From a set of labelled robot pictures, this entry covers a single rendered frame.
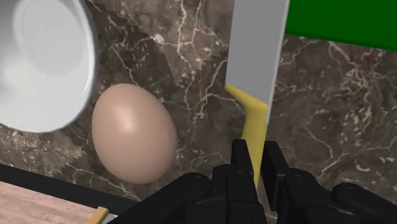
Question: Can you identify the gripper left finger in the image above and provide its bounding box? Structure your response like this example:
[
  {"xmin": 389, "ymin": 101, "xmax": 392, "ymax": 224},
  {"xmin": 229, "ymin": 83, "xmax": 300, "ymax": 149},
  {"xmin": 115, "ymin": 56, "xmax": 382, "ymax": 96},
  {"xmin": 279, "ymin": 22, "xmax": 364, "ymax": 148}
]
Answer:
[{"xmin": 108, "ymin": 138, "xmax": 268, "ymax": 224}]

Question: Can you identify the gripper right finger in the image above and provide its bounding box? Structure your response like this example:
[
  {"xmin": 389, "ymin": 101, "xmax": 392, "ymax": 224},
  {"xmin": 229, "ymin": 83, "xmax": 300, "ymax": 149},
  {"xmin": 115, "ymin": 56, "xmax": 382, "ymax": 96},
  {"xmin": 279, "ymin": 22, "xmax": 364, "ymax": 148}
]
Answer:
[{"xmin": 260, "ymin": 140, "xmax": 397, "ymax": 224}]

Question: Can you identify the yellow-handled knife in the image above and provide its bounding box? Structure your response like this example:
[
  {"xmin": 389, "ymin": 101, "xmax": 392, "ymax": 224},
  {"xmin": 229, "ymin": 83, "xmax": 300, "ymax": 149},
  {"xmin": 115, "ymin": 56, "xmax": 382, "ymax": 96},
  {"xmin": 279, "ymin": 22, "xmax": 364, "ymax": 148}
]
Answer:
[{"xmin": 223, "ymin": 0, "xmax": 291, "ymax": 190}]

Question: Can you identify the brown egg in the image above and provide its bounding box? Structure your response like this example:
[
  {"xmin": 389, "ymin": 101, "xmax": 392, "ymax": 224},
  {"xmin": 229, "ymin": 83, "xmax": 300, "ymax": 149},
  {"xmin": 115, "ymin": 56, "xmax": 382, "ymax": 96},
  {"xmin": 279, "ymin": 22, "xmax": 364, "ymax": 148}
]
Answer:
[{"xmin": 91, "ymin": 82, "xmax": 179, "ymax": 185}]

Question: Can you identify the yellow bar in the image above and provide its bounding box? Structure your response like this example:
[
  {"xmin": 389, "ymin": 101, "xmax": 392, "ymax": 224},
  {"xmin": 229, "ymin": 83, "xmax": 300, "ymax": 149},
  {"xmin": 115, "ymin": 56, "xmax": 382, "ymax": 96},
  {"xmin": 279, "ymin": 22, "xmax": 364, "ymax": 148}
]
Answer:
[{"xmin": 85, "ymin": 206, "xmax": 110, "ymax": 224}]

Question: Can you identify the green robot stand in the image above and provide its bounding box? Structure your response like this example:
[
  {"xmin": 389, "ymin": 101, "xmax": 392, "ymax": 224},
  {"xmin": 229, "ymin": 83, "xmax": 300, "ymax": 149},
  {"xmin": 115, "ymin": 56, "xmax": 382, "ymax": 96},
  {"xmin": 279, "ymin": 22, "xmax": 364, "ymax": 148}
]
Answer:
[{"xmin": 284, "ymin": 0, "xmax": 397, "ymax": 52}]

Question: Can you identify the white bowl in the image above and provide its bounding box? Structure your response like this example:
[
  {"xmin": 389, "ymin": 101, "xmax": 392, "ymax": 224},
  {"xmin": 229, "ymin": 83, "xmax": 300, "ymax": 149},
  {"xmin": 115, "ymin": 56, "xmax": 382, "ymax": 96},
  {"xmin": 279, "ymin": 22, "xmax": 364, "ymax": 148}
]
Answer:
[{"xmin": 0, "ymin": 0, "xmax": 97, "ymax": 134}]

